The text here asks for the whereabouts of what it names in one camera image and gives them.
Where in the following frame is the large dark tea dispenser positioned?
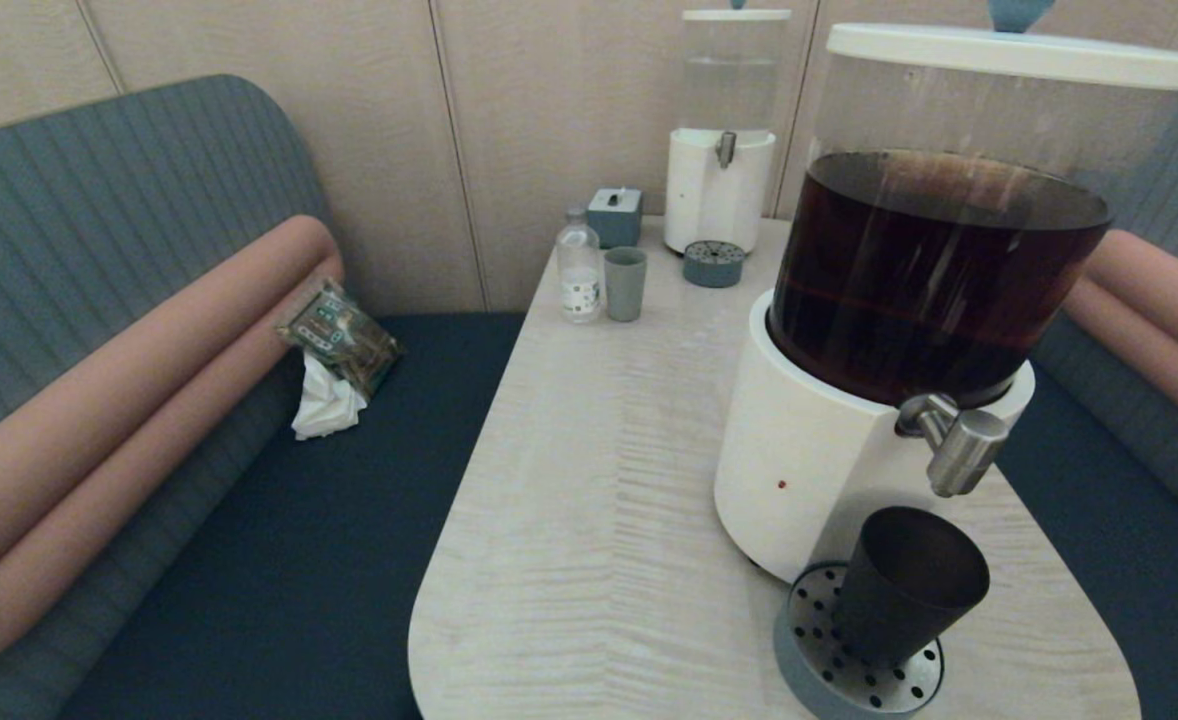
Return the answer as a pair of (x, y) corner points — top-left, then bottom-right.
(714, 0), (1178, 587)

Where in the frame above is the large silver dispenser tap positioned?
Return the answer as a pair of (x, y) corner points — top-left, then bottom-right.
(896, 393), (1010, 498)

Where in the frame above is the black plastic cup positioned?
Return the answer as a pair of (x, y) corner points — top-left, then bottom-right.
(831, 506), (991, 669)

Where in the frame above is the grey plastic cup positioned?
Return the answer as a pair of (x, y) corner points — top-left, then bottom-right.
(604, 246), (649, 323)

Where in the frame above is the clear plastic bottle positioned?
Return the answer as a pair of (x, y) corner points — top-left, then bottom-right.
(555, 207), (603, 323)

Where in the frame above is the grey tissue box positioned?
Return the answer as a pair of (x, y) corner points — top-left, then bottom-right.
(586, 187), (644, 249)

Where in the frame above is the small grey drip tray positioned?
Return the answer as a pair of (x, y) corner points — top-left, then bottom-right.
(683, 240), (747, 289)

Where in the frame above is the small clear water dispenser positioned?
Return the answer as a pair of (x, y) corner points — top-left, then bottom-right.
(664, 0), (793, 256)

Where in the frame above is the green snack packet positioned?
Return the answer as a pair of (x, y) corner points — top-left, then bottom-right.
(277, 280), (402, 398)

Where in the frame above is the white crumpled tissue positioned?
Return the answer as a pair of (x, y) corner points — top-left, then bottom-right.
(291, 352), (368, 441)

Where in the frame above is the large grey perforated drip tray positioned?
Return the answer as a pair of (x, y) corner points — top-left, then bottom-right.
(774, 562), (945, 719)

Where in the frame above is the pink bolster cushion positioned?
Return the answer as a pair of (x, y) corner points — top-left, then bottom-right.
(1064, 280), (1178, 446)
(0, 258), (345, 674)
(0, 213), (338, 601)
(1089, 228), (1178, 376)

